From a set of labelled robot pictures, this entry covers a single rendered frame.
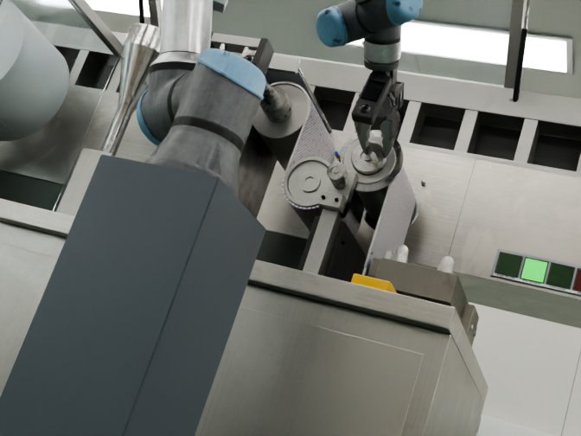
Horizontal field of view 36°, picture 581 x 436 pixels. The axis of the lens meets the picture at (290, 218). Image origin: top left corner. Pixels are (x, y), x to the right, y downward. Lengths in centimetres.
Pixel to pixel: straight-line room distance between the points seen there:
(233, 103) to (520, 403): 330
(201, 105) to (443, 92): 115
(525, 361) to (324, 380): 301
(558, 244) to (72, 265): 127
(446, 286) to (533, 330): 277
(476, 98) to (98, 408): 148
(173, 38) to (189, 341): 53
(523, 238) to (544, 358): 234
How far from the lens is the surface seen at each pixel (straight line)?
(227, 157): 133
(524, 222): 222
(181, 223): 123
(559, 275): 216
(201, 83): 137
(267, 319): 161
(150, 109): 151
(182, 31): 153
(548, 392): 448
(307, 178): 199
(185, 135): 134
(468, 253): 220
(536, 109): 235
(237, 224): 131
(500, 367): 451
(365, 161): 195
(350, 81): 247
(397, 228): 205
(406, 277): 181
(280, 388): 157
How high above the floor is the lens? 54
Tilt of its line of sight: 16 degrees up
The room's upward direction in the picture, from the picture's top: 19 degrees clockwise
